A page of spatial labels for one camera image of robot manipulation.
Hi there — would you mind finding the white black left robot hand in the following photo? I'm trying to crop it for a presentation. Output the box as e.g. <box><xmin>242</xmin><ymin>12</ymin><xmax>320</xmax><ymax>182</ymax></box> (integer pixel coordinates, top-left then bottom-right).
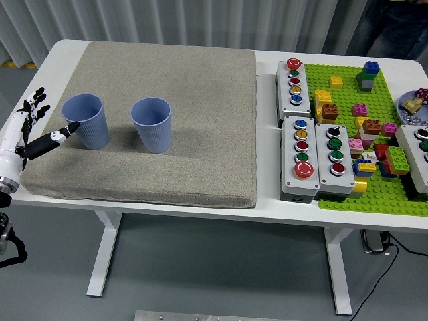
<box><xmin>0</xmin><ymin>86</ymin><xmax>81</xmax><ymax>185</ymax></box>

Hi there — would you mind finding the blue ribbed plastic cup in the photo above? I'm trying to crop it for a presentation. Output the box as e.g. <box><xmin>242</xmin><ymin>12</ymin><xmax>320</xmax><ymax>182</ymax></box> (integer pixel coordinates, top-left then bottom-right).
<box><xmin>130</xmin><ymin>97</ymin><xmax>173</xmax><ymax>154</ymax></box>
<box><xmin>61</xmin><ymin>94</ymin><xmax>110</xmax><ymax>150</ymax></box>

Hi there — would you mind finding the white table leg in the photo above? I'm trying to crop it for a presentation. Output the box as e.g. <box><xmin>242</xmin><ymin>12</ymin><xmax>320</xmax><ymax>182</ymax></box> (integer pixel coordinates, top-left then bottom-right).
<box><xmin>86</xmin><ymin>209</ymin><xmax>123</xmax><ymax>298</ymax></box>
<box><xmin>323</xmin><ymin>227</ymin><xmax>354</xmax><ymax>316</ymax></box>

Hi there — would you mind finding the grey-brown fabric mat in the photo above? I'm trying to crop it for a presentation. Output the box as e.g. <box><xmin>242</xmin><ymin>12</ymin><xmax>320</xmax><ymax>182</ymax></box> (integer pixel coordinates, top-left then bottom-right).
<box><xmin>20</xmin><ymin>41</ymin><xmax>258</xmax><ymax>209</ymax></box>

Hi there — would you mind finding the white pleated curtain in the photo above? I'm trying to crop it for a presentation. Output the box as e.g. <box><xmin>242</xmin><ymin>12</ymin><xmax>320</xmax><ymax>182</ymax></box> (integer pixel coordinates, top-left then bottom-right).
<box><xmin>0</xmin><ymin>0</ymin><xmax>428</xmax><ymax>73</ymax></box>

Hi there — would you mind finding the grey five-button box, large red mushroom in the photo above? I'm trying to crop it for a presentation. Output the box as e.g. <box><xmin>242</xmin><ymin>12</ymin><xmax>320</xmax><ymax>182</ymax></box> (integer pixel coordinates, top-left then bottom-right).
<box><xmin>279</xmin><ymin>115</ymin><xmax>321</xmax><ymax>203</ymax></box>

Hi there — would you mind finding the grey five-button box, small red mushroom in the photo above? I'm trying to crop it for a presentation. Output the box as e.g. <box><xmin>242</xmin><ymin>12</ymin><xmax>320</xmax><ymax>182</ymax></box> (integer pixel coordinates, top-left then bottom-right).
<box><xmin>275</xmin><ymin>58</ymin><xmax>312</xmax><ymax>129</ymax></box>

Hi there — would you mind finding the brown brick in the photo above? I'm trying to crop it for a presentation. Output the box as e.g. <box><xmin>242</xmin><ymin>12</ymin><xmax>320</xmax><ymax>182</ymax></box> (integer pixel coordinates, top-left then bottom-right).
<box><xmin>321</xmin><ymin>103</ymin><xmax>339</xmax><ymax>120</ymax></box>
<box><xmin>362</xmin><ymin>118</ymin><xmax>381</xmax><ymax>135</ymax></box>

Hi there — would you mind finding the grey button box, black knob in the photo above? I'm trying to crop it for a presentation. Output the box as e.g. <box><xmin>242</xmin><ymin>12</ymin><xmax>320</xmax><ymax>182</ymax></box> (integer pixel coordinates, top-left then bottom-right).
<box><xmin>315</xmin><ymin>122</ymin><xmax>356</xmax><ymax>201</ymax></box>

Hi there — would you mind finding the green studded baseplate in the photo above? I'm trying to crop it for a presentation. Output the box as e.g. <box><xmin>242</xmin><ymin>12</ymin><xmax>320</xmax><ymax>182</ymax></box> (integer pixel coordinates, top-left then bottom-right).
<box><xmin>303</xmin><ymin>62</ymin><xmax>428</xmax><ymax>217</ymax></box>

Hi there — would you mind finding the blue yellow brick stack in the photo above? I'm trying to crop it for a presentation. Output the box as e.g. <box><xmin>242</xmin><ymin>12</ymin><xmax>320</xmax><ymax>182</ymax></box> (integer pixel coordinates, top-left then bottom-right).
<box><xmin>353</xmin><ymin>158</ymin><xmax>377</xmax><ymax>177</ymax></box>

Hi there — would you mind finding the blue green grey brick tower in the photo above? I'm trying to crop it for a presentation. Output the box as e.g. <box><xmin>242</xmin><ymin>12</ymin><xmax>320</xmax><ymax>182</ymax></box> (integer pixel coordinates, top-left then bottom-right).
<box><xmin>356</xmin><ymin>60</ymin><xmax>381</xmax><ymax>93</ymax></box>

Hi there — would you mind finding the red brick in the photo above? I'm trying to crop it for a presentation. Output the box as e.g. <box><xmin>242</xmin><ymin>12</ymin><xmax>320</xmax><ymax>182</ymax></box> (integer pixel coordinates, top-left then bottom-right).
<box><xmin>373</xmin><ymin>143</ymin><xmax>389</xmax><ymax>162</ymax></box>

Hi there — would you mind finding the grey power adapter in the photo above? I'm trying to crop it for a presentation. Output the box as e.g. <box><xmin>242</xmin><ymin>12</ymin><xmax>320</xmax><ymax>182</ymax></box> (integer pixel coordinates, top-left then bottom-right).
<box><xmin>360</xmin><ymin>229</ymin><xmax>391</xmax><ymax>255</ymax></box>

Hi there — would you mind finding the green brick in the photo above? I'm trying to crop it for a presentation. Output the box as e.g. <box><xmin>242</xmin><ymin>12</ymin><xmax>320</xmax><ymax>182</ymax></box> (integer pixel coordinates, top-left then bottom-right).
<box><xmin>384</xmin><ymin>146</ymin><xmax>411</xmax><ymax>173</ymax></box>

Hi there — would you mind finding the white button box, black base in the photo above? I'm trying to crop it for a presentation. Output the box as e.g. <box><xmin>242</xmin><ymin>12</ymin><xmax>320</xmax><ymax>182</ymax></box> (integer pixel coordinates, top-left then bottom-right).
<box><xmin>389</xmin><ymin>124</ymin><xmax>428</xmax><ymax>201</ymax></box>

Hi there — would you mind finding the brass fitting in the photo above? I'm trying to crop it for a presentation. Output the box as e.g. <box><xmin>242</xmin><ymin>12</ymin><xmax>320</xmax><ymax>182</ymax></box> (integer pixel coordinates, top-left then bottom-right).
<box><xmin>401</xmin><ymin>96</ymin><xmax>423</xmax><ymax>114</ymax></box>

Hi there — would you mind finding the person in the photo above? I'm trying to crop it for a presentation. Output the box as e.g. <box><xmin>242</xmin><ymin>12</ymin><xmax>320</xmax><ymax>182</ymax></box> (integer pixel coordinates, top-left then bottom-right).
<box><xmin>362</xmin><ymin>0</ymin><xmax>428</xmax><ymax>62</ymax></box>

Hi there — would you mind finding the blue plate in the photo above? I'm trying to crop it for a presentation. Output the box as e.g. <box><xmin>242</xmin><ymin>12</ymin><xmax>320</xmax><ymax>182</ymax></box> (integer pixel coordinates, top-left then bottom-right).
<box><xmin>397</xmin><ymin>90</ymin><xmax>428</xmax><ymax>125</ymax></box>

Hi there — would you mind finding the black floor cable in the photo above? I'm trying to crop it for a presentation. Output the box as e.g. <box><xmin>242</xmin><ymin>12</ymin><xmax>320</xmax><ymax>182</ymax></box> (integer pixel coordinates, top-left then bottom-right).
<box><xmin>349</xmin><ymin>242</ymin><xmax>401</xmax><ymax>318</ymax></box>
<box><xmin>387</xmin><ymin>232</ymin><xmax>428</xmax><ymax>257</ymax></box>

